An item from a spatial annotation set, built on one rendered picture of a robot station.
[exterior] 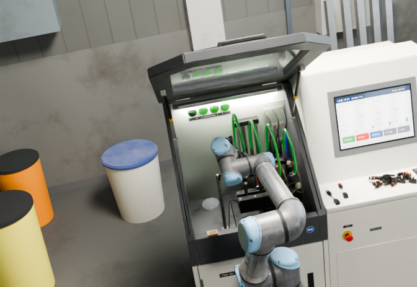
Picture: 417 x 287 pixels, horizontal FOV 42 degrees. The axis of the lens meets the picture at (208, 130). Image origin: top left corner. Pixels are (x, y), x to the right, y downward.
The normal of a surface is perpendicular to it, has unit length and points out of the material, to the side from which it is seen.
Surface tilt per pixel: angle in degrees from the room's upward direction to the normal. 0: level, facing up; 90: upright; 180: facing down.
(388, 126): 76
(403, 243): 90
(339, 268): 90
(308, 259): 90
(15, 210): 0
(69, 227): 0
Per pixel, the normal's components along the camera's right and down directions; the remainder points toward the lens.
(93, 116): 0.21, 0.41
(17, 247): 0.58, 0.33
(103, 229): -0.14, -0.89
